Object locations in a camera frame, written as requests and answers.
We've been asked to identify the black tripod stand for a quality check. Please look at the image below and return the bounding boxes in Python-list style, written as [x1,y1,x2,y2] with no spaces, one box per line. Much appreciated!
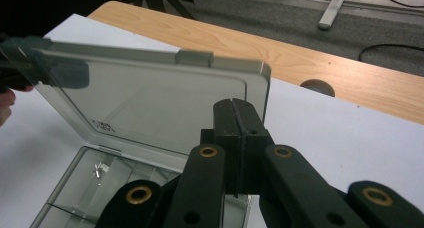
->
[133,0,198,21]

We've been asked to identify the white table sheet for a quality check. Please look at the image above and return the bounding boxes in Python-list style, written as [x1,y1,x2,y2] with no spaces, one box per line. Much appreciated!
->
[0,13,424,228]

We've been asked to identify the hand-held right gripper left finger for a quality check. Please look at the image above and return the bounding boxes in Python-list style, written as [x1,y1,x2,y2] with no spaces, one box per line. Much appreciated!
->
[200,98,242,194]

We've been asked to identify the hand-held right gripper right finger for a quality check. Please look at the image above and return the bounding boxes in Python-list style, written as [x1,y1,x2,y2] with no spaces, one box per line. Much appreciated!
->
[233,99,275,194]

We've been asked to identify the long black floor cable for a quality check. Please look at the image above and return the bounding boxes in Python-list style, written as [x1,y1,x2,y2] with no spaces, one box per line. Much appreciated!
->
[357,42,424,64]

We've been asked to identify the small silver screws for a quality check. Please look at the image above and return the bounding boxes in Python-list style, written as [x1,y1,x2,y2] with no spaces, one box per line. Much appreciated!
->
[93,161,110,180]

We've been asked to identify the clear grey compartment box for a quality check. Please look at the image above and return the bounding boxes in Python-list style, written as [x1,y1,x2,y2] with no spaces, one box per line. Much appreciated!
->
[0,36,272,228]

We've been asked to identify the white desk frame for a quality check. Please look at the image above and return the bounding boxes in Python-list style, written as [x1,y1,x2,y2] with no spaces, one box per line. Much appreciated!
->
[317,0,352,31]

